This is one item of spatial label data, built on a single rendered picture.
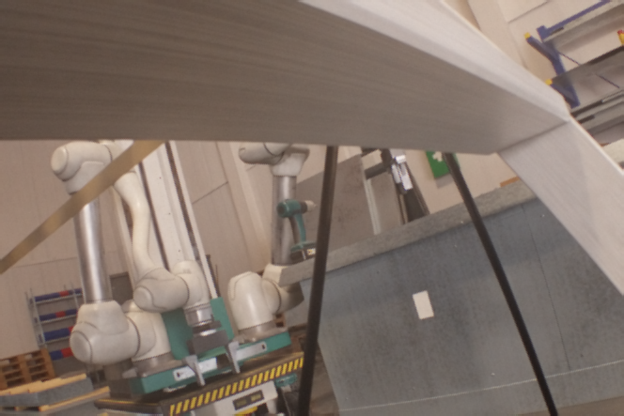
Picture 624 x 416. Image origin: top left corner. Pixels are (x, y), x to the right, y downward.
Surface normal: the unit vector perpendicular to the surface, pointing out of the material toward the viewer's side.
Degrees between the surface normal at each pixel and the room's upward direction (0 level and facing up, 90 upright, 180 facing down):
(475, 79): 180
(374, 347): 90
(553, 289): 90
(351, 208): 78
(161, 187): 90
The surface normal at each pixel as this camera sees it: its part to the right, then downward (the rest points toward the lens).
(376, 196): -0.68, -0.11
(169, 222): 0.57, -0.29
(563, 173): -0.60, 0.11
